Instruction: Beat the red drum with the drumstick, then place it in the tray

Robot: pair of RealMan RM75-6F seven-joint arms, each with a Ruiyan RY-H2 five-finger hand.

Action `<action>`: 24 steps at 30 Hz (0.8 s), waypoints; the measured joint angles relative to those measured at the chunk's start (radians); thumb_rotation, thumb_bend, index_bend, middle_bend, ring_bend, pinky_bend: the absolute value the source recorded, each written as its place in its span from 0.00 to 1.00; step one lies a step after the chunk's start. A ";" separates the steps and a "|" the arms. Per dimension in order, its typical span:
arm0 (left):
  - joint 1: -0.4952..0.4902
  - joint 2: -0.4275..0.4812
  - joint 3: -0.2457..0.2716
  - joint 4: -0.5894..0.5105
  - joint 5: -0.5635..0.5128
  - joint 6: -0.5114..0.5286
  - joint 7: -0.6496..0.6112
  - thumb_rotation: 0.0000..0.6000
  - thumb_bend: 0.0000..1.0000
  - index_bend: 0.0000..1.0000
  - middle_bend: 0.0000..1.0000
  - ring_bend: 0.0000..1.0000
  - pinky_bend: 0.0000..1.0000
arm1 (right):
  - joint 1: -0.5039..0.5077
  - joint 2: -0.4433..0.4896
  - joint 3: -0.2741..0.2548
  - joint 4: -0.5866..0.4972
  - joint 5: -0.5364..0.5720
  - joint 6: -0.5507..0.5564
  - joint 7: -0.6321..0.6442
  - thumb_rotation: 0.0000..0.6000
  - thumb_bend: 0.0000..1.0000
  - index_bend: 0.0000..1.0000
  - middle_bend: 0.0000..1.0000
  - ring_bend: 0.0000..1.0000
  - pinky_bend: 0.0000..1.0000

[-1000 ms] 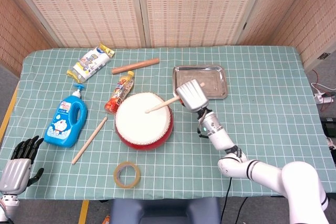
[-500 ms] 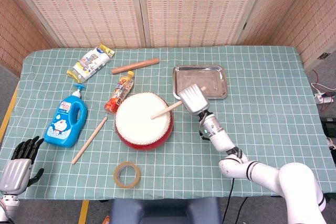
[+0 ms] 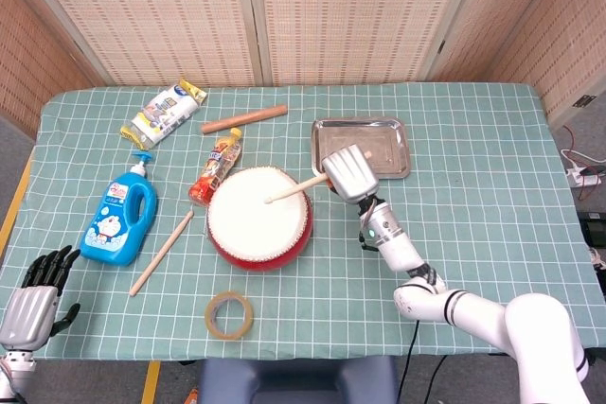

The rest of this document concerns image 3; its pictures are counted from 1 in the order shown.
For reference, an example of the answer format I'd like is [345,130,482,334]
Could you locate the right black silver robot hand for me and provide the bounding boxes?
[321,144,380,205]

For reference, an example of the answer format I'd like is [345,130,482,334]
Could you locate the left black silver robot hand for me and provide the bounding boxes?
[0,245,81,353]

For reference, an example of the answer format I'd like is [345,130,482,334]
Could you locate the wooden drumstick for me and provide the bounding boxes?
[128,208,196,298]
[263,149,374,205]

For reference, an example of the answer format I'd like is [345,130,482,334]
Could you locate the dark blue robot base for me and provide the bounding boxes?
[197,355,400,404]

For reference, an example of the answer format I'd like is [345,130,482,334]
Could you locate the rectangular steel tray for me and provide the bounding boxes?
[311,115,411,182]

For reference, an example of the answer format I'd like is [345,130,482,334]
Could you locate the red drum with white skin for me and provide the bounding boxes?
[206,166,314,272]

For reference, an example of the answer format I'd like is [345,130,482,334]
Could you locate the wooden rolling pin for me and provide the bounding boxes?
[201,104,289,135]

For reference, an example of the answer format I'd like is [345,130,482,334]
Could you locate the green checked tablecloth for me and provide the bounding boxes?
[0,81,598,361]

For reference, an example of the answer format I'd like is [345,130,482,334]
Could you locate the blue pump detergent bottle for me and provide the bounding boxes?
[78,149,158,268]

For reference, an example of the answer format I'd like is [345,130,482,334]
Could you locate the orange yellow snack pouch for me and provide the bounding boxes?
[187,127,243,207]

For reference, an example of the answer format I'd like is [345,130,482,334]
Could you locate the white yellow snack package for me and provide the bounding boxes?
[119,78,208,149]

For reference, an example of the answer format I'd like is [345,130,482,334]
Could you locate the clear packing tape roll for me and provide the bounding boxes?
[204,290,255,342]

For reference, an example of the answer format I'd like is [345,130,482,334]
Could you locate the white power strip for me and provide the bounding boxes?
[565,162,602,187]

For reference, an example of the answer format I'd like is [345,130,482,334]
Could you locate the bamboo folding screen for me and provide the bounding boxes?
[0,0,606,140]

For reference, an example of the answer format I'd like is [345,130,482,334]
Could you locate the black box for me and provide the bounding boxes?
[578,211,606,248]

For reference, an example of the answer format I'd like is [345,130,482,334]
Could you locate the black cable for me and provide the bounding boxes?
[423,355,449,404]

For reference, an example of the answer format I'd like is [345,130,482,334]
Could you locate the thin red cable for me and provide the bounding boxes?
[561,125,588,164]

